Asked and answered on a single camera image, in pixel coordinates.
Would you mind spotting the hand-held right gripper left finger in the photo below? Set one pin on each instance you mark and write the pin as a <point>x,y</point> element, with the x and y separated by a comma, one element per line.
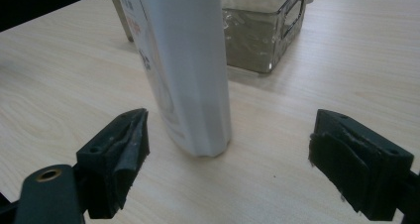
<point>109,164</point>

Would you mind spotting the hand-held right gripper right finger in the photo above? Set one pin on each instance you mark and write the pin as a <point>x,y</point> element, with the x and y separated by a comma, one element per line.
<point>360,171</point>

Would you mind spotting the white blue pump bottle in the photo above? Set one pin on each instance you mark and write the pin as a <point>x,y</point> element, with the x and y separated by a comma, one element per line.
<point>188,68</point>

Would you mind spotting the clear plastic storage box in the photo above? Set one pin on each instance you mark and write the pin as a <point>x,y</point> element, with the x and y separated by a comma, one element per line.
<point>261,32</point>

